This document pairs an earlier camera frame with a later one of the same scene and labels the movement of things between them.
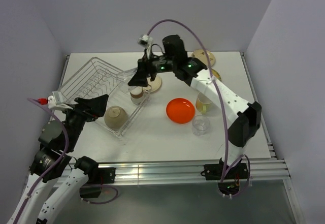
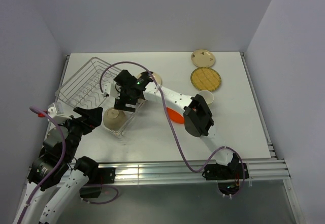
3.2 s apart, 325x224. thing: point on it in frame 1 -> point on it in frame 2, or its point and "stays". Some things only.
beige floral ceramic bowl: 116,118 stays
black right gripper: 144,68 -> 120,103
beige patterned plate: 200,55 stays
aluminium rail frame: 141,171 stays
